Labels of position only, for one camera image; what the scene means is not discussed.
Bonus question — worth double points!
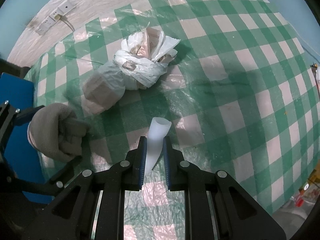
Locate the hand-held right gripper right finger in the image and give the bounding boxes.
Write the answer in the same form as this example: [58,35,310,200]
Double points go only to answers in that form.
[162,136,287,240]

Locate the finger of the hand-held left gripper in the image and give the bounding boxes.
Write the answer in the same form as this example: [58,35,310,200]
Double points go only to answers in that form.
[0,154,84,197]
[0,99,46,155]

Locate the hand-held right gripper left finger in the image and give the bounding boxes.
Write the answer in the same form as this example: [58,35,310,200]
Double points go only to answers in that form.
[22,136,148,240]

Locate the white plastic tube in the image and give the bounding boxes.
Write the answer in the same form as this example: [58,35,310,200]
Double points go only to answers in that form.
[144,117,172,177]

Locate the blue cardboard box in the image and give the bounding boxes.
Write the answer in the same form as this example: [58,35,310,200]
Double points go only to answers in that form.
[0,72,55,206]

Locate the grey soft cloth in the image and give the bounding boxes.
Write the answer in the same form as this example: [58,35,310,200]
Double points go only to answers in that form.
[27,103,92,162]

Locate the green checked tablecloth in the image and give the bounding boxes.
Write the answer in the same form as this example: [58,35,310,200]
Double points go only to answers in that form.
[25,0,316,240]

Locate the red package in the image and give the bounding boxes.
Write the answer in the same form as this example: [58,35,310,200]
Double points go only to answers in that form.
[291,189,311,207]

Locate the grey plug cable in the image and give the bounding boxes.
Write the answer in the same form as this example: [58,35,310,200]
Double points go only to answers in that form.
[57,14,75,32]

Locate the white wall socket row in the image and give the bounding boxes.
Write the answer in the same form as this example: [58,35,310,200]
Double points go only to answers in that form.
[35,0,76,36]

